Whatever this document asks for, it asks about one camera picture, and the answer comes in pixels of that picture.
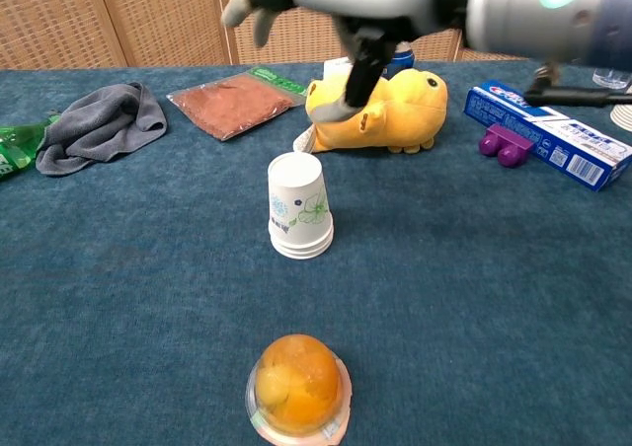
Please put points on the orange fruit jelly cup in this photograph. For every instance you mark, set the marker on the orange fruit jelly cup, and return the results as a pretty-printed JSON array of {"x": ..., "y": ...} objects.
[{"x": 296, "y": 387}]

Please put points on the blue drink can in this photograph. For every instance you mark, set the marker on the blue drink can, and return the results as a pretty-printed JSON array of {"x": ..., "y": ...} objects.
[{"x": 402, "y": 63}]

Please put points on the clear plastic water bottle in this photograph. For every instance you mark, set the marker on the clear plastic water bottle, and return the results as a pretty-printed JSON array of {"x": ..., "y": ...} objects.
[{"x": 612, "y": 77}]

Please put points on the blue toothpaste box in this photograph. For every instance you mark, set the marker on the blue toothpaste box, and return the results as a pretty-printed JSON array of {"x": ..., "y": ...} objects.
[{"x": 558, "y": 140}]

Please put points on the grey microfibre cloth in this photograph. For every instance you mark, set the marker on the grey microfibre cloth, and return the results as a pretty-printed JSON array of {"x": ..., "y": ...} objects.
[{"x": 99, "y": 125}]

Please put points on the green plastic soda bottle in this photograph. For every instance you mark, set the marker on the green plastic soda bottle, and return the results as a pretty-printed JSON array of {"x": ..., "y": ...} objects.
[{"x": 15, "y": 145}]

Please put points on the blue felt table cover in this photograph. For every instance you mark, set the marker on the blue felt table cover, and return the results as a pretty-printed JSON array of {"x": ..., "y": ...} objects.
[{"x": 148, "y": 318}]

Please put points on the purple plastic block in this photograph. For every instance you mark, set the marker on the purple plastic block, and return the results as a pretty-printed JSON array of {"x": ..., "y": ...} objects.
[{"x": 503, "y": 145}]

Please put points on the brown cloth in clear packet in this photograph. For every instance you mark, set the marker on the brown cloth in clear packet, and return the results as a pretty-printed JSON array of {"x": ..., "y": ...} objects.
[{"x": 232, "y": 100}]

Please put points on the yellow plush duck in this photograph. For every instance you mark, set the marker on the yellow plush duck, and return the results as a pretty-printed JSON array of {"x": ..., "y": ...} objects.
[{"x": 395, "y": 115}]

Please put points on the white cardboard box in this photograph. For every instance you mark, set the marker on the white cardboard box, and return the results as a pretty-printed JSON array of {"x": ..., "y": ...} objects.
[{"x": 336, "y": 67}]

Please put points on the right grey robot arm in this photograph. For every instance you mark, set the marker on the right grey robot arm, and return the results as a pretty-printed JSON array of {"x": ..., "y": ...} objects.
[{"x": 533, "y": 17}]

